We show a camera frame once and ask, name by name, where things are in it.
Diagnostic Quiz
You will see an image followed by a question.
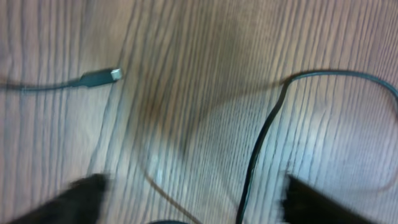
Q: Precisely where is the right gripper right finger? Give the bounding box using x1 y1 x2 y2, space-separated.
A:
280 174 372 224

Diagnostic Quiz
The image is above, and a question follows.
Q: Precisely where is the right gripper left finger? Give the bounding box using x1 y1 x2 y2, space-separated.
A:
9 174 108 224

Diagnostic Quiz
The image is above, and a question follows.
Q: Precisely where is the black usb cable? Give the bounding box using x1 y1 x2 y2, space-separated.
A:
234 70 398 224
0 67 124 91

